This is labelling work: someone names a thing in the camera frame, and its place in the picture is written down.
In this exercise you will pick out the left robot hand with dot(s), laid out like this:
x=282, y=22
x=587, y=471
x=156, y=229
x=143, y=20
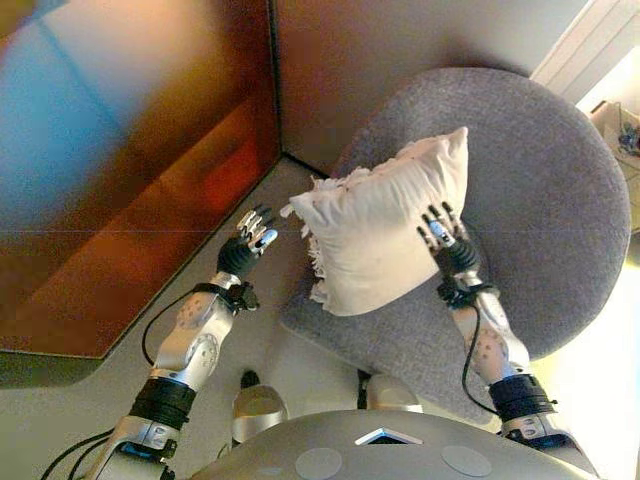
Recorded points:
x=237, y=257

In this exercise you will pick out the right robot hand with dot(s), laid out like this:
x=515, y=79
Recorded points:
x=457, y=255

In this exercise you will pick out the white fringed cushion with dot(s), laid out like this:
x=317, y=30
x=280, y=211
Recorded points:
x=380, y=235

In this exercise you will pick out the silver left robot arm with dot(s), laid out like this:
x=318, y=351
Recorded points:
x=190, y=350

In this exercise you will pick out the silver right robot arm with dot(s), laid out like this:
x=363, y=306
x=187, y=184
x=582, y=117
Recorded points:
x=495, y=350

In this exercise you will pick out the grey fabric armchair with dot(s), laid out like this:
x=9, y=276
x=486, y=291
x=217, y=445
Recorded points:
x=540, y=200

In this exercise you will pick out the left robot leg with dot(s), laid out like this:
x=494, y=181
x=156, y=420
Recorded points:
x=257, y=405

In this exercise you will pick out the robot leg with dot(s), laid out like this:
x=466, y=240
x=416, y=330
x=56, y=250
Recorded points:
x=257, y=405
x=392, y=395

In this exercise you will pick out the right robot leg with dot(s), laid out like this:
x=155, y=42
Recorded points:
x=392, y=395

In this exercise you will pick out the glossy brown cabinet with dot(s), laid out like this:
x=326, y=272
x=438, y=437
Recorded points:
x=100, y=175

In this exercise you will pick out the light wooden nightstand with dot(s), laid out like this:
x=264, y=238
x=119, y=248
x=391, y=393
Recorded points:
x=620, y=157

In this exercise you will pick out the grey robot torso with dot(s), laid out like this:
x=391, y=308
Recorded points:
x=400, y=455

